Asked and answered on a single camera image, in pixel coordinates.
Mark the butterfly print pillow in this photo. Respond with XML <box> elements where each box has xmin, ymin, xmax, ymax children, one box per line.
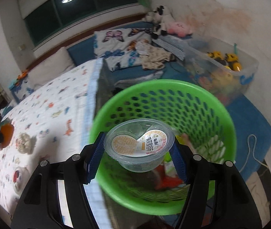
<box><xmin>93</xmin><ymin>28</ymin><xmax>151</xmax><ymax>72</ymax></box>

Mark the white cartoon print blanket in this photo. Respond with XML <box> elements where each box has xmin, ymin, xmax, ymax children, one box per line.
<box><xmin>0</xmin><ymin>58</ymin><xmax>103</xmax><ymax>223</ymax></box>

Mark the clear plastic toy bin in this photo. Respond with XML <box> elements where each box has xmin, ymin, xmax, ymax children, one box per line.
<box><xmin>184</xmin><ymin>37</ymin><xmax>259</xmax><ymax>106</ymax></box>

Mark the yellow toy truck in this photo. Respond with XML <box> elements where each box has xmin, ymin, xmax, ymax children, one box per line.
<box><xmin>206</xmin><ymin>51</ymin><xmax>242</xmax><ymax>71</ymax></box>

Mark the beige patterned clothing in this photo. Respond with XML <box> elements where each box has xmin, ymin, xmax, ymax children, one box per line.
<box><xmin>135</xmin><ymin>41</ymin><xmax>174</xmax><ymax>70</ymax></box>

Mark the grey patterned folded cloth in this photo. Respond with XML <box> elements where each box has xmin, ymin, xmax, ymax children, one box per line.
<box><xmin>152</xmin><ymin>35</ymin><xmax>195</xmax><ymax>61</ymax></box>

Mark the dark green window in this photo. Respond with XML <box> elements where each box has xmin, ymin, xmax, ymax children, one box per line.
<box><xmin>18</xmin><ymin>0</ymin><xmax>137</xmax><ymax>46</ymax></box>

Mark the white pillow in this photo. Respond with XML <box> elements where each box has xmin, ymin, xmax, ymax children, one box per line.
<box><xmin>28</xmin><ymin>47</ymin><xmax>75</xmax><ymax>90</ymax></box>

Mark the pink plush toy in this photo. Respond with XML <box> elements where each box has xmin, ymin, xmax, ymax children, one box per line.
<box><xmin>167</xmin><ymin>22</ymin><xmax>193</xmax><ymax>37</ymax></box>

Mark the cow plush toy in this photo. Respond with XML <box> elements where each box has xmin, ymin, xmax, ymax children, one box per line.
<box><xmin>142</xmin><ymin>5</ymin><xmax>175</xmax><ymax>39</ymax></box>

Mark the white tissue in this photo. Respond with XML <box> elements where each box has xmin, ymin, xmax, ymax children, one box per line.
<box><xmin>16</xmin><ymin>133</ymin><xmax>36</xmax><ymax>155</ymax></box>

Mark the clear plastic cup with lid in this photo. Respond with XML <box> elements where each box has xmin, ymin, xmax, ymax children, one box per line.
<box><xmin>104</xmin><ymin>118</ymin><xmax>175</xmax><ymax>173</ymax></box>

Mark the round red white lid cup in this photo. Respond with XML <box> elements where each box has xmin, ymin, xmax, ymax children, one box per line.
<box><xmin>12</xmin><ymin>167</ymin><xmax>30</xmax><ymax>195</ymax></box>

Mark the green plastic mesh basket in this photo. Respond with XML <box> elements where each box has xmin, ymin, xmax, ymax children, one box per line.
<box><xmin>89</xmin><ymin>80</ymin><xmax>237</xmax><ymax>216</ymax></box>

